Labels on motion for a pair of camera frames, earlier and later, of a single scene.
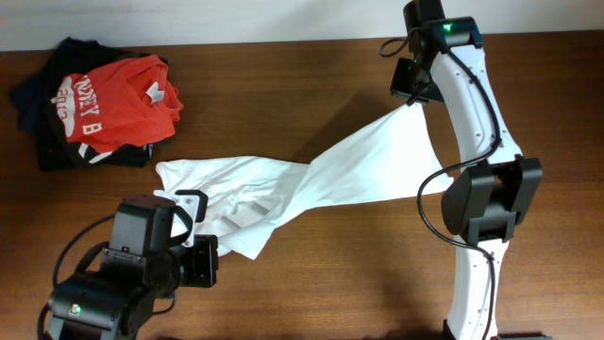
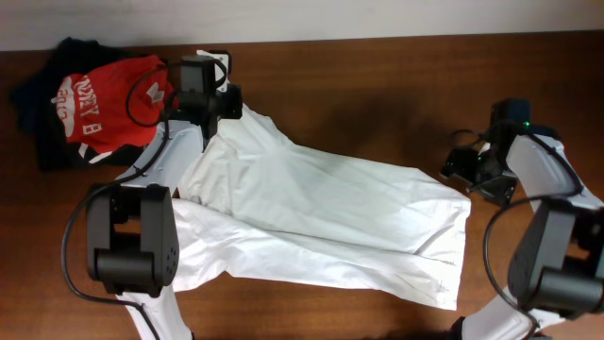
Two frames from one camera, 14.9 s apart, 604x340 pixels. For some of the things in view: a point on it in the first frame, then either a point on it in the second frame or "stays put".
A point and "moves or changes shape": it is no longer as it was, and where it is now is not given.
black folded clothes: x=31 y=101 stays put
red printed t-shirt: x=119 y=104 stays put
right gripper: x=401 y=86 -> x=460 y=161
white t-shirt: x=249 y=198 moves or changes shape
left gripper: x=205 y=250 -> x=233 y=108
